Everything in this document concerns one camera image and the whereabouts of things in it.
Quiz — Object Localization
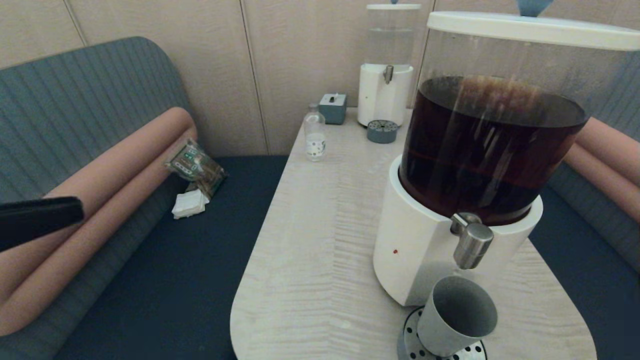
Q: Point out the large steel dispenser tap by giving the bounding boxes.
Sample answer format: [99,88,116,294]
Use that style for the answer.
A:
[450,212,495,271]

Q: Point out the small white dispenser lid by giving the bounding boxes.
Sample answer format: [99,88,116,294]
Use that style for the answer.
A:
[366,0,422,11]

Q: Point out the large perforated steel drip tray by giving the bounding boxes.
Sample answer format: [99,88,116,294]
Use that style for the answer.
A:
[397,306,487,360]

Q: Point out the clear snack packet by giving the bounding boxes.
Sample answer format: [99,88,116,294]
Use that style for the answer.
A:
[164,138,228,198]

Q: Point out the white folded napkins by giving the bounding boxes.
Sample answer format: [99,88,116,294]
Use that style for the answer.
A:
[171,189,211,220]

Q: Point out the grey plastic cup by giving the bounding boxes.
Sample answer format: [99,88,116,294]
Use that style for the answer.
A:
[417,276,498,357]

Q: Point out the small perforated drip tray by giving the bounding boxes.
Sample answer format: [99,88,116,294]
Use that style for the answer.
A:
[366,120,399,145]

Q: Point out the clear plastic bottle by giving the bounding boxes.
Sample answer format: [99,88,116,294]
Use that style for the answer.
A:
[303,103,327,162]

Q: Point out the large dark tea dispenser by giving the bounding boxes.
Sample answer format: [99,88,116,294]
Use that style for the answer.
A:
[372,22,640,307]

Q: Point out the dark blue seat cushion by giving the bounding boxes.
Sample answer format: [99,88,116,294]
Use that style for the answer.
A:
[530,187,640,360]
[52,156,291,360]

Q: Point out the pink bolster cushion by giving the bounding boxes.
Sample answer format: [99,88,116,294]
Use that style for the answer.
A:
[0,127,198,337]
[575,117,640,188]
[0,106,197,303]
[565,145,640,223]

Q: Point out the small clear water dispenser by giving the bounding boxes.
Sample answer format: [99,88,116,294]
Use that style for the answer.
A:
[357,9,422,128]

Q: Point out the large white dispenser lid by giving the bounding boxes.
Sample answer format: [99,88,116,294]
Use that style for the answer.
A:
[427,0,640,51]

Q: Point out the grey-blue square box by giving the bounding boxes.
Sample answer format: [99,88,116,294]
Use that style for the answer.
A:
[318,93,348,125]

